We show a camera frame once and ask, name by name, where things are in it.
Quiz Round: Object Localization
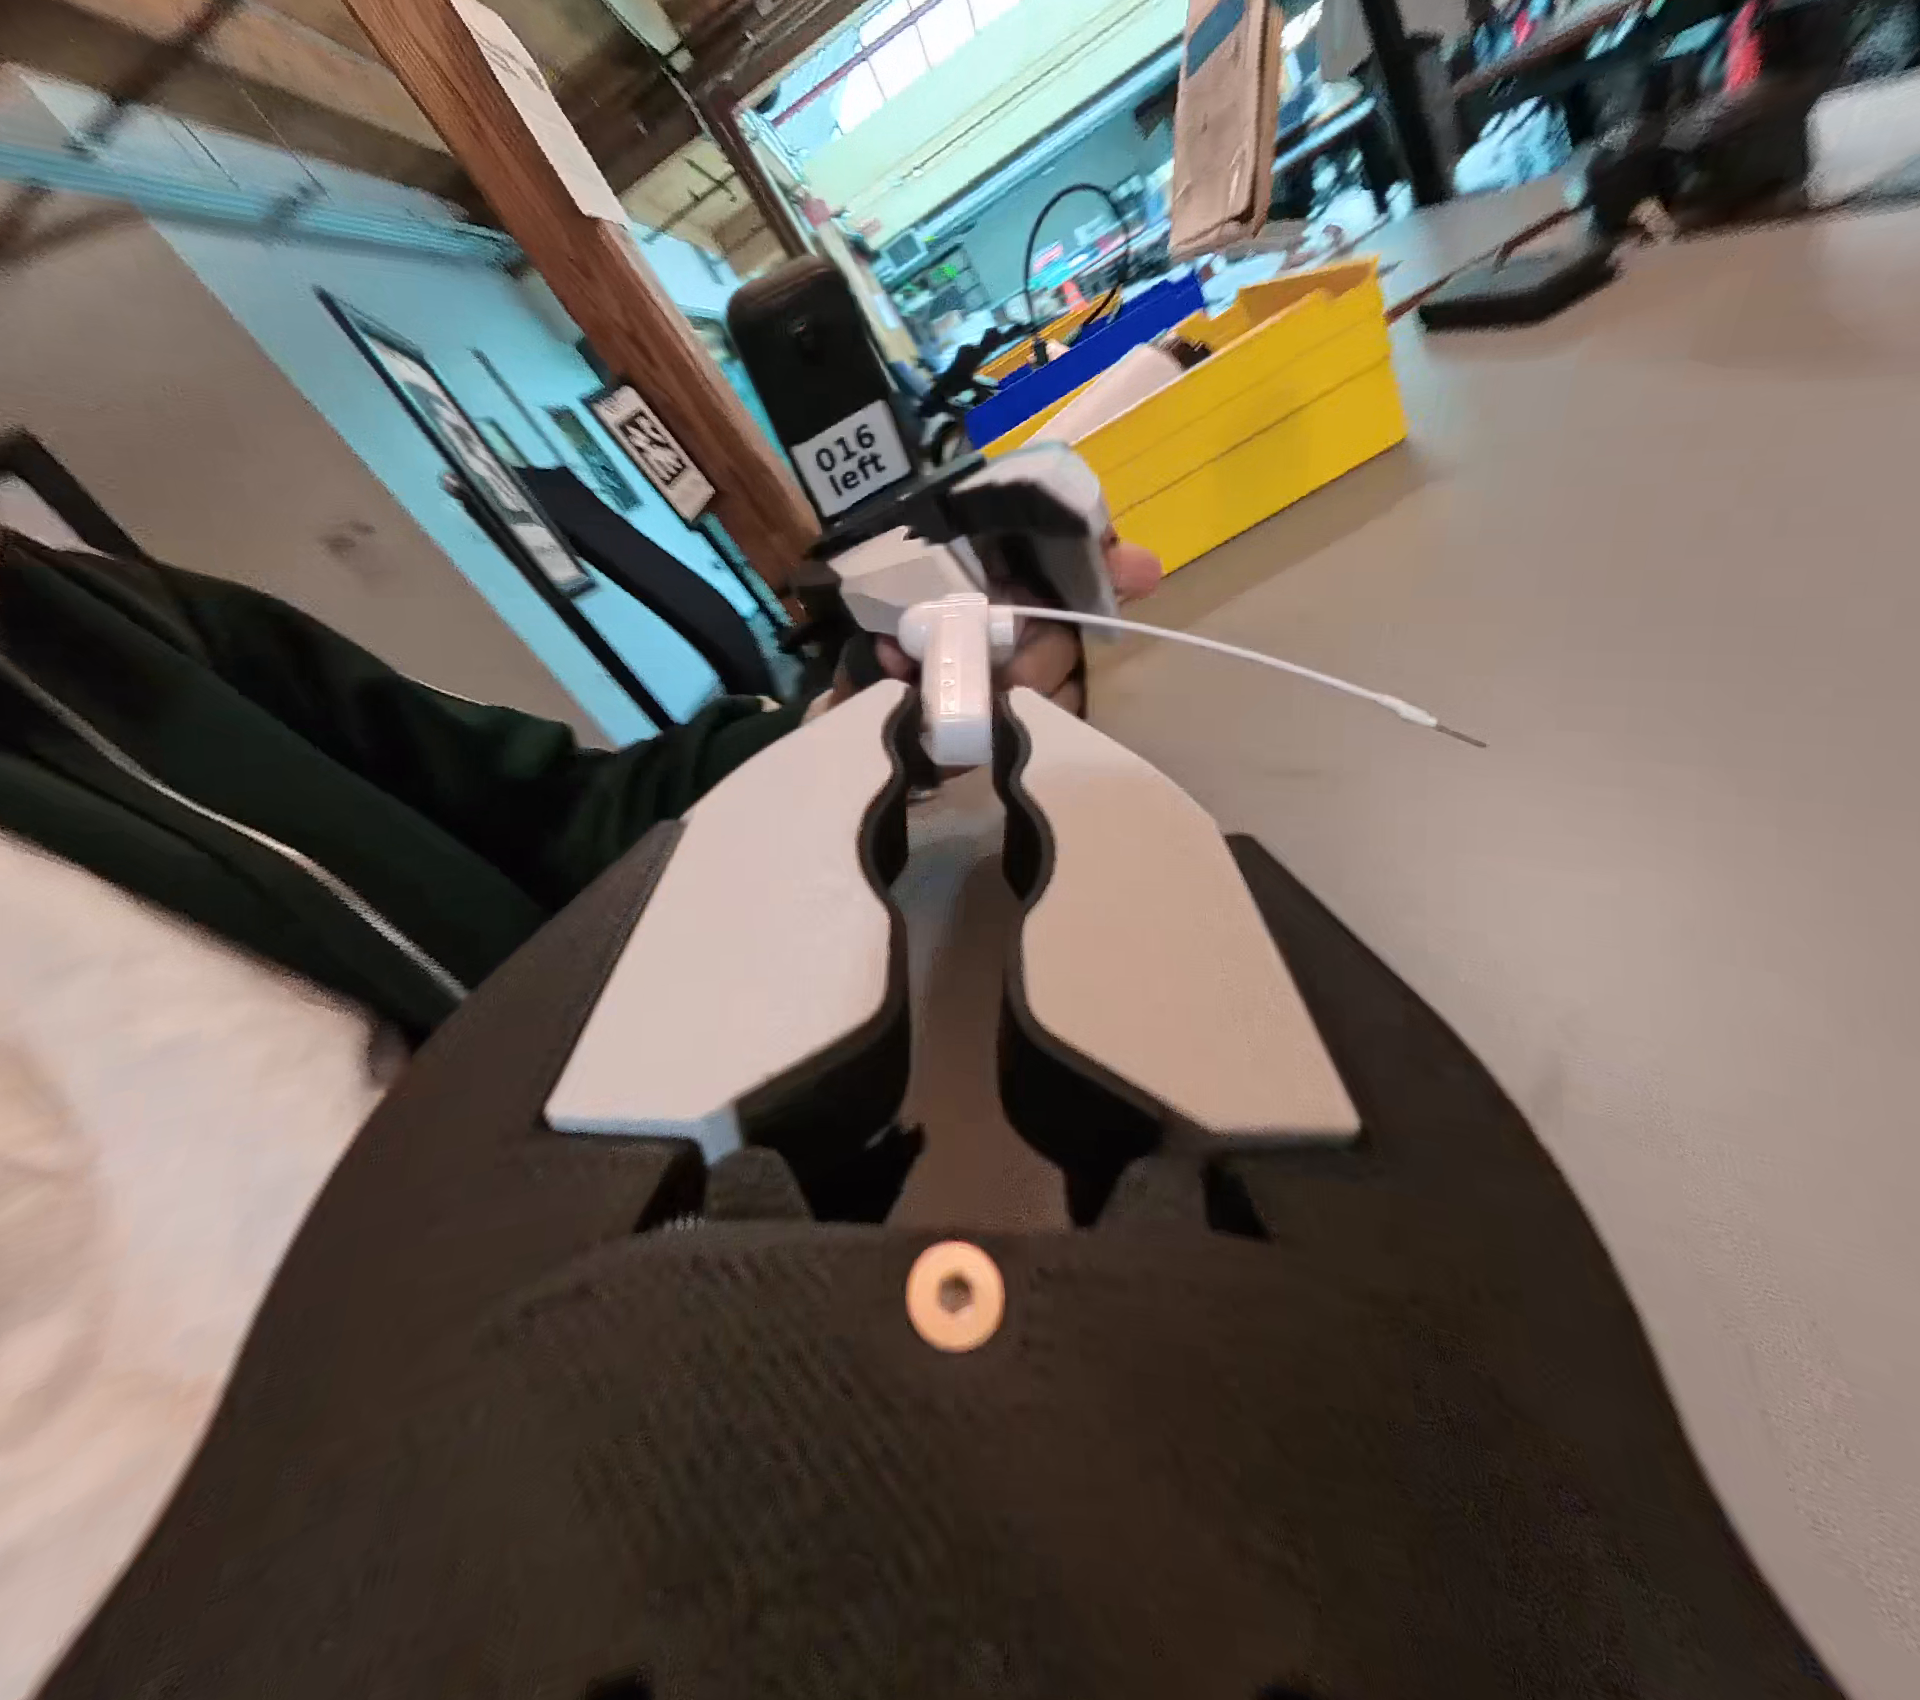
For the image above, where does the person's left hand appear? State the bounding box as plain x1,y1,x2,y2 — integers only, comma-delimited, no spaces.
1004,541,1169,719

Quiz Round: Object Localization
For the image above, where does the wooden post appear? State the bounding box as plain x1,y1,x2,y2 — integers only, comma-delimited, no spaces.
185,0,823,591

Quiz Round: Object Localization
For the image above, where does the black high-back chair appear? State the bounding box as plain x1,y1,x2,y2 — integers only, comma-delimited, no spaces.
510,461,790,704

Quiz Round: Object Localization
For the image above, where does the blue plastic bin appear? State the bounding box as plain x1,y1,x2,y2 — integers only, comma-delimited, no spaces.
963,271,1210,451

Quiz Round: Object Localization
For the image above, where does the yellow plastic bin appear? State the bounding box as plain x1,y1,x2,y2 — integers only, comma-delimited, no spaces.
1034,255,1412,577

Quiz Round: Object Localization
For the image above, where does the large black framed poster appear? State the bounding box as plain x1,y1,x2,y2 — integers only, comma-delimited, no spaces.
311,286,600,603

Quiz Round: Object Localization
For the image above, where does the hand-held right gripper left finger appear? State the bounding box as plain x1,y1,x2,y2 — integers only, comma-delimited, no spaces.
541,679,917,1170

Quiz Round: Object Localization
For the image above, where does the black flat box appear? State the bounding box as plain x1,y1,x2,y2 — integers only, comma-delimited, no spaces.
1413,233,1625,331

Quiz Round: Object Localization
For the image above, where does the cardboard sheet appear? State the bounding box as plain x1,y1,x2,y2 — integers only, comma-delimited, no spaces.
1166,0,1319,262

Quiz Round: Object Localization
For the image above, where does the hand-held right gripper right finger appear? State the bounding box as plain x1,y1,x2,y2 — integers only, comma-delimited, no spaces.
995,686,1364,1222

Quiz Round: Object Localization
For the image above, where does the grey desk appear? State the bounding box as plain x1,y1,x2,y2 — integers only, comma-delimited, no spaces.
1050,162,1920,1700

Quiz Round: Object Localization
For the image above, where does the black framed marker sign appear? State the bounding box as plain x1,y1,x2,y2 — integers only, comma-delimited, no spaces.
581,379,722,527

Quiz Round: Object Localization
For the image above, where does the person's white clothing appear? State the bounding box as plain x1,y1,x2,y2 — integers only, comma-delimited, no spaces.
0,829,391,1700

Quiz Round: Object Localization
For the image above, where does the white bottle with black cap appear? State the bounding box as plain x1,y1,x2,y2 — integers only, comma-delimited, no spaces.
1050,337,1202,450

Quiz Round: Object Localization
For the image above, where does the white paper notice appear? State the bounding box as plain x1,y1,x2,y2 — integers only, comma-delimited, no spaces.
433,0,631,232

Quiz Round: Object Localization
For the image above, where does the person's left forearm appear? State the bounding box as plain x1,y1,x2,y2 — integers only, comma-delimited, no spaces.
0,529,820,1050

